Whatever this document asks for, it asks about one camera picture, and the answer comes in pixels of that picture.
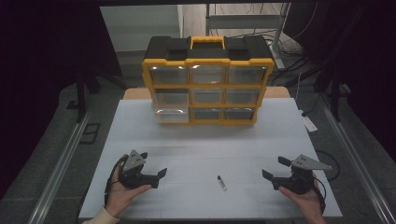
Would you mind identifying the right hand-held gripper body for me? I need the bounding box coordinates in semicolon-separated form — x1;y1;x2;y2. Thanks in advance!
272;154;333;196

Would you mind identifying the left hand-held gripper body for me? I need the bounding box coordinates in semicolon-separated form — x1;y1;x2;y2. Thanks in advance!
117;149;161;190

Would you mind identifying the small white tube black cap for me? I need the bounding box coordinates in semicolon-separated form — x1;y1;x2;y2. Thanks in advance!
217;175;228;192

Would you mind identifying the yellow black drawer organizer cabinet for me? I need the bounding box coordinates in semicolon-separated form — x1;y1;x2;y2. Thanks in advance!
141;35;276;127

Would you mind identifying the person's right hand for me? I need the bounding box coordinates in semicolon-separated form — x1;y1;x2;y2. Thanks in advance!
277;174;325;217

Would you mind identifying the person's left hand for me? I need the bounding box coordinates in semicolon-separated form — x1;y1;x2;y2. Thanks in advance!
105;154;153;218

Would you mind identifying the white tag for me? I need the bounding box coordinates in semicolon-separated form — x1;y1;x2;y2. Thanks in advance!
300;115;319;133

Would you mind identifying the clear plastic drawer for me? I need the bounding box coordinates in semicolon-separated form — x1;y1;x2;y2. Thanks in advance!
152;88;190;109
153;106;191;123

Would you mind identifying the black metal stand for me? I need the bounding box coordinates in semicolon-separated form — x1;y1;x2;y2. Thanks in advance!
65;66;129;124

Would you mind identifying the black curtain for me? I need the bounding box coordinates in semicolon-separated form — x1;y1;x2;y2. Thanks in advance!
284;0;396;157
0;0;123;200

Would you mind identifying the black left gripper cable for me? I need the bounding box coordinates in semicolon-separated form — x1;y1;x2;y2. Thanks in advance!
104;154;129;206

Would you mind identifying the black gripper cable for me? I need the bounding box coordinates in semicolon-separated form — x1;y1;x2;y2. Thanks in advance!
104;154;129;206
313;149;342;216

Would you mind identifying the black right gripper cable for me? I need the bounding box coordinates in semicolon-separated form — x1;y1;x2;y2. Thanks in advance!
313;149;342;216

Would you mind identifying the black floor bracket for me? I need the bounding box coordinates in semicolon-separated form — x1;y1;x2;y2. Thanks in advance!
78;122;102;146

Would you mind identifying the aluminium floor rail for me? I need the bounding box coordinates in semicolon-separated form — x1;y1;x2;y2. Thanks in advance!
28;110;93;224
319;94;396;224

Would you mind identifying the bundle of floor cables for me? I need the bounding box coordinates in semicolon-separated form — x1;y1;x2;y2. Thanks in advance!
267;29;321;90

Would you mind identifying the grey metal frame stand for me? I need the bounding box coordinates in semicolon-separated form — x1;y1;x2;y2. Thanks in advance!
205;2;291;71

